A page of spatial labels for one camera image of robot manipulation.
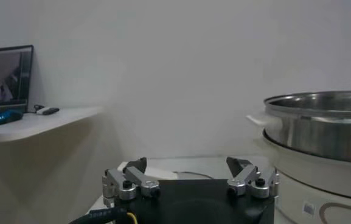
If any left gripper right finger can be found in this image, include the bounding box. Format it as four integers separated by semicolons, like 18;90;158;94
225;156;281;200

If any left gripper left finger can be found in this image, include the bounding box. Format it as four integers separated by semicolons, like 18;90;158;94
102;156;162;201

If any stainless steel steamer basket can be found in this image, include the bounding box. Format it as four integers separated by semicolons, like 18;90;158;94
263;90;351;165

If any white electric cooking pot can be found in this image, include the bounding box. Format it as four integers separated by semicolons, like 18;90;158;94
245;111;351;224

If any white side table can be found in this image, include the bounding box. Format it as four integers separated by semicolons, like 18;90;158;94
0;105;105;144

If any small black white dongle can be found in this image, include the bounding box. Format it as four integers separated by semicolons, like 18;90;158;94
36;106;60;116

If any blue computer mouse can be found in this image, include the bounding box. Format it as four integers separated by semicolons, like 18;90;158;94
0;109;24;127

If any black laptop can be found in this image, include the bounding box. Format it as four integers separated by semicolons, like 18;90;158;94
0;44;35;115

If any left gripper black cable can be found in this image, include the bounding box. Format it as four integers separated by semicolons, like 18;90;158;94
68;206;139;224

